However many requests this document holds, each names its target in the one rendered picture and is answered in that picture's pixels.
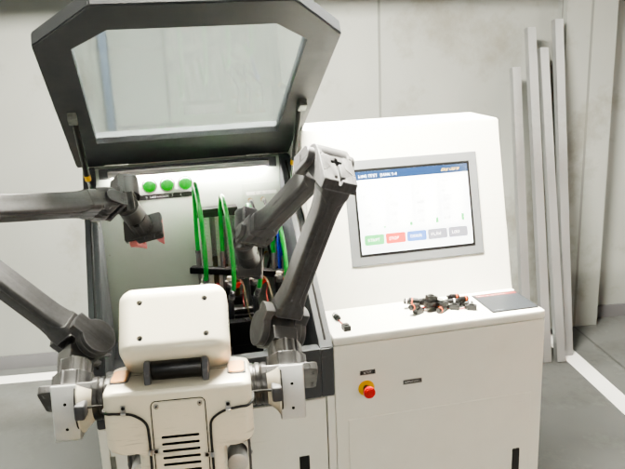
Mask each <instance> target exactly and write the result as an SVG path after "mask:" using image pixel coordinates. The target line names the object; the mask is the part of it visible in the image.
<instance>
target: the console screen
mask: <svg viewBox="0 0 625 469"><path fill-rule="evenodd" d="M353 170H354V174H355V178H356V180H357V184H358V187H357V190H356V192H355V195H351V194H350V196H349V199H348V200H347V201H346V205H347V215H348V225H349V236H350V246H351V256H352V268H353V267H362V266H370V265H379V264H387V263H396V262H404V261H420V260H428V259H437V258H445V257H454V256H462V255H471V254H479V253H484V242H483V231H482V221H481V209H480V198H479V187H478V176H477V165H476V154H475V151H472V152H460V153H449V154H426V155H414V156H403V157H391V158H380V159H367V160H356V161H354V168H353Z"/></svg>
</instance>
